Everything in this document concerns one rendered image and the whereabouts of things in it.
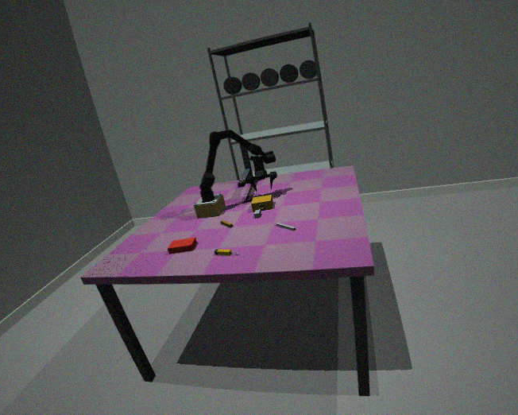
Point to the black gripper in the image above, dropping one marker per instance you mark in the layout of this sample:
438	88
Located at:
250	179

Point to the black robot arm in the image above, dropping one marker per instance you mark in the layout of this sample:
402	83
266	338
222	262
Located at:
206	193

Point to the red rectangular block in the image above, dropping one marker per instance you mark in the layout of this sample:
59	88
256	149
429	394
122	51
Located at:
182	245

